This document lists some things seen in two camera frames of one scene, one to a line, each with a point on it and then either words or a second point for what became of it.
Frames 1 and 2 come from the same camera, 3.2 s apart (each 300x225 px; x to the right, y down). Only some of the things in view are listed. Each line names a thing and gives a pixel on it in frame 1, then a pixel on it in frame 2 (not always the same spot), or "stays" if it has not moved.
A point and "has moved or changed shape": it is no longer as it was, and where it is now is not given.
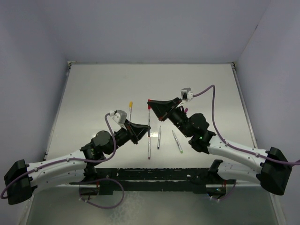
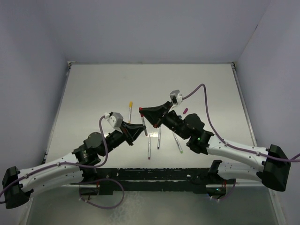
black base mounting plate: (192, 179) stays
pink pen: (149, 148) stays
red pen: (149, 122) has moved or changed shape
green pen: (177, 142) stays
